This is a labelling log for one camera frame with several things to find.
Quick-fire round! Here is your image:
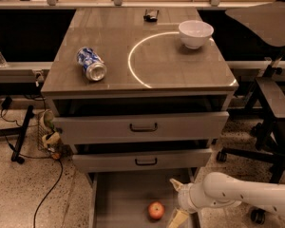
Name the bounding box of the drawer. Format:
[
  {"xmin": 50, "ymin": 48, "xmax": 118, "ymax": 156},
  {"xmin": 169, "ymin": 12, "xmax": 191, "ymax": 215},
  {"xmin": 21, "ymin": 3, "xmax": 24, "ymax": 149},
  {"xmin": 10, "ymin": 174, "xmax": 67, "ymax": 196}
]
[
  {"xmin": 72, "ymin": 148, "xmax": 212, "ymax": 173},
  {"xmin": 89, "ymin": 168, "xmax": 197, "ymax": 228},
  {"xmin": 53, "ymin": 112, "xmax": 229, "ymax": 144}
]

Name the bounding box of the black power adapter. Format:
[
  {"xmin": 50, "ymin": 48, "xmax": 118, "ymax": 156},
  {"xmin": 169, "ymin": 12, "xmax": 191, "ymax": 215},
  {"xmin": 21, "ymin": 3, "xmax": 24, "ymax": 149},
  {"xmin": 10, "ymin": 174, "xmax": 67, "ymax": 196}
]
[{"xmin": 1, "ymin": 96, "xmax": 12, "ymax": 110}]

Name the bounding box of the black floor cable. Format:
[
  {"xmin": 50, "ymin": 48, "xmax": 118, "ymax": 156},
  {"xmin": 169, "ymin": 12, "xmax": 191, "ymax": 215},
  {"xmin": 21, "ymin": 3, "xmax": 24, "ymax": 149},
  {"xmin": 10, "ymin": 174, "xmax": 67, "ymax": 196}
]
[{"xmin": 0, "ymin": 109, "xmax": 65, "ymax": 228}]

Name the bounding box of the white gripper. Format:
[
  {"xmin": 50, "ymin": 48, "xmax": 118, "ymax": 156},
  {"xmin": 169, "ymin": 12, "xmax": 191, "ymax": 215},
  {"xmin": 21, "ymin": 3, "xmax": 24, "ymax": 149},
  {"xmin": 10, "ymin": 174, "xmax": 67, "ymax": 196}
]
[{"xmin": 166, "ymin": 179, "xmax": 203, "ymax": 228}]

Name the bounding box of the black stand base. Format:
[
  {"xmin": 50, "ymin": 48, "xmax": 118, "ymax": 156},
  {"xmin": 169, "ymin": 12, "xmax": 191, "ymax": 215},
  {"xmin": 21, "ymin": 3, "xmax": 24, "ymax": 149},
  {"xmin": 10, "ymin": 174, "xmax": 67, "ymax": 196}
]
[{"xmin": 0, "ymin": 105, "xmax": 34, "ymax": 164}]

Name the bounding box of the grey drawer cabinet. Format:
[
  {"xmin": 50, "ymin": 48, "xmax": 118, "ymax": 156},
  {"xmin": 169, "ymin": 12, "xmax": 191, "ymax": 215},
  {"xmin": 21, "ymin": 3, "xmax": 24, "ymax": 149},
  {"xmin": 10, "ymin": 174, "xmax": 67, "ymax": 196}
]
[{"xmin": 40, "ymin": 7, "xmax": 239, "ymax": 228}]

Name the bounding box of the red apple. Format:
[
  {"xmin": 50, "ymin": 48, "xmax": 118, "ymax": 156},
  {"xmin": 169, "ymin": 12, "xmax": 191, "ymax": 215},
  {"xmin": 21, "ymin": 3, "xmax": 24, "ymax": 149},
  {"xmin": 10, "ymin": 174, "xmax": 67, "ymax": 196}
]
[{"xmin": 148, "ymin": 201, "xmax": 165, "ymax": 220}]

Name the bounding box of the black office chair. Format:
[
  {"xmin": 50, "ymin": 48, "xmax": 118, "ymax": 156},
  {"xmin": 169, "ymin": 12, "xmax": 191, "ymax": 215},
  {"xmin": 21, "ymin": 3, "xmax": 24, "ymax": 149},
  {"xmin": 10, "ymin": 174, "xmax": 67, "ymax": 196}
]
[{"xmin": 216, "ymin": 1, "xmax": 285, "ymax": 225}]

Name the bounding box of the wire basket with items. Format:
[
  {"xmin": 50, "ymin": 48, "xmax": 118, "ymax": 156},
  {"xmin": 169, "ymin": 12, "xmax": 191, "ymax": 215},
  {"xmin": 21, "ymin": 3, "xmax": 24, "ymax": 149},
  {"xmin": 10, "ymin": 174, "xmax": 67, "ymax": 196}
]
[{"xmin": 39, "ymin": 109, "xmax": 64, "ymax": 161}]

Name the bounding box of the blue white soda can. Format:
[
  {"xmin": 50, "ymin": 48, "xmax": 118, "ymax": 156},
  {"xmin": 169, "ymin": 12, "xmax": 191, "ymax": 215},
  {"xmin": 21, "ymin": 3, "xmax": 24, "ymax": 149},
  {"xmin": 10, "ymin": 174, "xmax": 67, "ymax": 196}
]
[{"xmin": 77, "ymin": 47, "xmax": 107, "ymax": 82}]

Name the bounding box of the middle drawer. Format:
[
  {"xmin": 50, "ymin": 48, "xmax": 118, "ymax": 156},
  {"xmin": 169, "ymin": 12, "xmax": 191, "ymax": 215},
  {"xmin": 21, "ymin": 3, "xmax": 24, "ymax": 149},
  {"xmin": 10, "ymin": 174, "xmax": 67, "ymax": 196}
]
[{"xmin": 72, "ymin": 148, "xmax": 212, "ymax": 173}]

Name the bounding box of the bottom drawer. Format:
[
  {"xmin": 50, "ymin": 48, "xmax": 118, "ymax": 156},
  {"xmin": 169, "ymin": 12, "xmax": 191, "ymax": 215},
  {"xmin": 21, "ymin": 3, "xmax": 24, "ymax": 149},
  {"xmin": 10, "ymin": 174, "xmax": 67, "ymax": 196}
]
[{"xmin": 89, "ymin": 168, "xmax": 197, "ymax": 228}]

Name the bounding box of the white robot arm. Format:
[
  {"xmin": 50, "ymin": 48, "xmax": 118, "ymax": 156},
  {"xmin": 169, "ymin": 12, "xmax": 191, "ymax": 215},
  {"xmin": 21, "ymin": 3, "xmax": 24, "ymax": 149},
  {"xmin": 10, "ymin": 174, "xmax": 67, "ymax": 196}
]
[{"xmin": 167, "ymin": 172, "xmax": 285, "ymax": 228}]

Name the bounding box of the top drawer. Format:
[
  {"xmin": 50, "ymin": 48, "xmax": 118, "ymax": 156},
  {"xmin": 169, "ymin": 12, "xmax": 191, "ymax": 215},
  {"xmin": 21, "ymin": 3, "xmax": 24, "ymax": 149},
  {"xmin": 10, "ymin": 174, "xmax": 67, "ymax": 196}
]
[{"xmin": 53, "ymin": 112, "xmax": 229, "ymax": 144}]

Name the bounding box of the white bowl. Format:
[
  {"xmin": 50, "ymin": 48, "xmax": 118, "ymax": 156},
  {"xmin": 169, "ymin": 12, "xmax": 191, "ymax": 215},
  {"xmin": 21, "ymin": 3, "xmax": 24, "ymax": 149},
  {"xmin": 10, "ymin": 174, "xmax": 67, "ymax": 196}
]
[{"xmin": 179, "ymin": 20, "xmax": 214, "ymax": 49}]

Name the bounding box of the small black object on counter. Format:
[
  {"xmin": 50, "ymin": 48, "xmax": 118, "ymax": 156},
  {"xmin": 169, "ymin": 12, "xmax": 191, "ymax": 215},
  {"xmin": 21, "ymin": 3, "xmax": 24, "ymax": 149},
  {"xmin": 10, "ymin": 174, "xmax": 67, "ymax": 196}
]
[{"xmin": 143, "ymin": 9, "xmax": 159, "ymax": 22}]

